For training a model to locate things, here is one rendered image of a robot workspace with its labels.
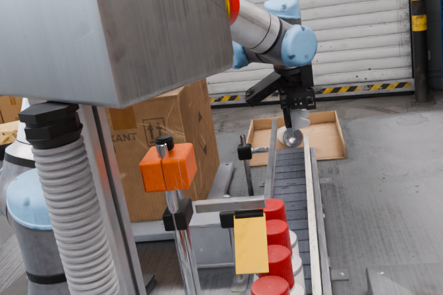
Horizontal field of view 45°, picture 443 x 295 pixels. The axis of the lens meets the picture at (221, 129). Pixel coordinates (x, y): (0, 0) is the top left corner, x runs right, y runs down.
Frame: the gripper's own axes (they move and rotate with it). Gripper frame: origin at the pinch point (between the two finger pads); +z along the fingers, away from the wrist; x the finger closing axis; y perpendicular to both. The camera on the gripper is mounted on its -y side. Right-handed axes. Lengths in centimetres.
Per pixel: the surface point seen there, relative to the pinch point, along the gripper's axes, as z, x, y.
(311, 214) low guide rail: -14.0, -41.1, 4.1
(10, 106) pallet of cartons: 116, 211, -216
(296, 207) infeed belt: -7.2, -32.6, 1.2
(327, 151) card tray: 10.9, 3.5, 9.2
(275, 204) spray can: -40, -63, 1
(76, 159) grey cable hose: -65, -82, -8
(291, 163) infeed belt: 0.6, -11.2, 0.0
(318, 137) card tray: 15.0, 14.6, 7.1
